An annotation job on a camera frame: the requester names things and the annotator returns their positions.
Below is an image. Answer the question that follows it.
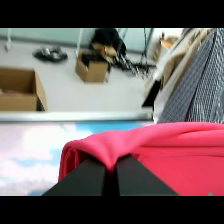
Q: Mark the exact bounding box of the small cardboard box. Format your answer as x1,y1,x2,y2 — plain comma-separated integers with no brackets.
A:
75,49,111,83

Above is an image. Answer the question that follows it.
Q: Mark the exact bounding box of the red garment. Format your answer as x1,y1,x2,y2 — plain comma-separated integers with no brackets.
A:
58,121,224,197

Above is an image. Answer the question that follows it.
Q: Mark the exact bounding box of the checked shirt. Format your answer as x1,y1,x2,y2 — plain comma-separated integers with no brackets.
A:
158,28,224,125

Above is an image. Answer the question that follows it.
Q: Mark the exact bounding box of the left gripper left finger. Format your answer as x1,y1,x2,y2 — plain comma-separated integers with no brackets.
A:
42,157,107,197

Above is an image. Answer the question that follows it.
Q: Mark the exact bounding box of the silver frame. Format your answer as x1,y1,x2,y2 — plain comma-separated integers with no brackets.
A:
0,110,154,122

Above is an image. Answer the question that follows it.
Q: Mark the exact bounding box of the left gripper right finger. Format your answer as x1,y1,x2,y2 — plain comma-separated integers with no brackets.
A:
115,154,178,197

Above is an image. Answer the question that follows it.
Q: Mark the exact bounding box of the large cardboard box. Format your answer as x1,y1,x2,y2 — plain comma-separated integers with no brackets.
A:
0,67,48,112

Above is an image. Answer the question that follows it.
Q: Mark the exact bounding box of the beige garment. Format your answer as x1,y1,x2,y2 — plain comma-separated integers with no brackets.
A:
153,28,214,118

